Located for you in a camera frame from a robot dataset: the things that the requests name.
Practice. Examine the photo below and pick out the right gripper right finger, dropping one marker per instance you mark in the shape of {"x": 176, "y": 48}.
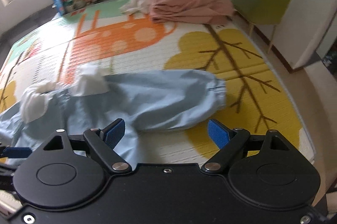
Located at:
{"x": 231, "y": 144}

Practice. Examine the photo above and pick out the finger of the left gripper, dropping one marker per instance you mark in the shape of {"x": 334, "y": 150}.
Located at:
{"x": 17, "y": 152}

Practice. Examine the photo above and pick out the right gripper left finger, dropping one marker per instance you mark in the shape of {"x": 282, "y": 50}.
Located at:
{"x": 101, "y": 144}

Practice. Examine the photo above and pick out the light blue shirt white collar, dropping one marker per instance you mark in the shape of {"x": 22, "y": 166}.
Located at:
{"x": 148, "y": 102}

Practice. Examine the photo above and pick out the colourful foam play mat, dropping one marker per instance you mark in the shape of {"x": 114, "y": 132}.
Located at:
{"x": 101, "y": 36}

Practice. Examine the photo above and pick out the green chair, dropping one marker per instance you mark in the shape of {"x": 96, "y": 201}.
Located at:
{"x": 262, "y": 12}

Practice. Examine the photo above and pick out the white crumpled cloth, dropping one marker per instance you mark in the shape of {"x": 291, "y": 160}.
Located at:
{"x": 134, "y": 6}

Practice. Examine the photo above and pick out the pink folded cloth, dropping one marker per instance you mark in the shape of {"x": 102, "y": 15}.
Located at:
{"x": 190, "y": 11}

